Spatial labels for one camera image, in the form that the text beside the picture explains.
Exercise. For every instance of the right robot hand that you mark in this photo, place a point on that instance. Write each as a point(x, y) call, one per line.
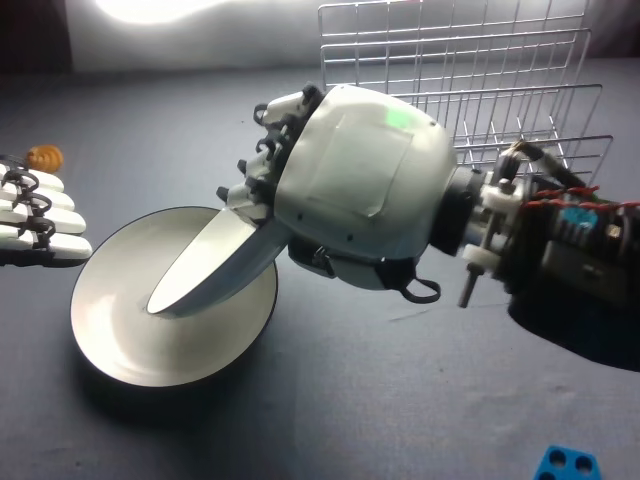
point(360, 190)

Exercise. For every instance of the orange toy pastry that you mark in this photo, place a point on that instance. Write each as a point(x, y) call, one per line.
point(45, 157)

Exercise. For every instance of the white plate with black rim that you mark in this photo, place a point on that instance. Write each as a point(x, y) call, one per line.
point(210, 265)
point(150, 345)

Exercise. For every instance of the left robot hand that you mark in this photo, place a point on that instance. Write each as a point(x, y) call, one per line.
point(45, 230)

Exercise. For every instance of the blue pentagon block with holes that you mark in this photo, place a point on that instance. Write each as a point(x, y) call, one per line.
point(565, 465)

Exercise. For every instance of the white backdrop sheet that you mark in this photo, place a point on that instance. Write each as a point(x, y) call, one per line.
point(225, 40)

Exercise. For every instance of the grey table cloth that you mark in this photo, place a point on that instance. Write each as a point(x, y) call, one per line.
point(400, 400)

